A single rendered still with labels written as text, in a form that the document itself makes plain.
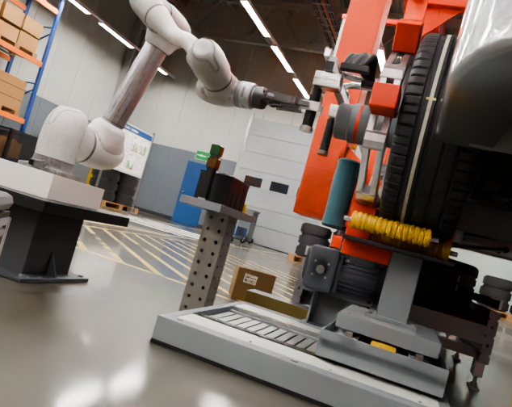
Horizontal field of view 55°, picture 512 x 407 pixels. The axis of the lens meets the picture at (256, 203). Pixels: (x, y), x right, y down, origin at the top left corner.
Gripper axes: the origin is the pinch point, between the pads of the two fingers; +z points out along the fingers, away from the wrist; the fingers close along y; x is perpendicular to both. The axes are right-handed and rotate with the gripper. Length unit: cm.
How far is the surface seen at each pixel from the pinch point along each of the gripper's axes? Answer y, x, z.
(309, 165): -60, -9, -10
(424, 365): 8, -67, 52
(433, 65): 12.5, 15.0, 34.6
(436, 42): 7.0, 24.2, 33.6
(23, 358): 66, -83, -28
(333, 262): -39, -47, 15
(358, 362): 8, -72, 35
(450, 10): -261, 176, 22
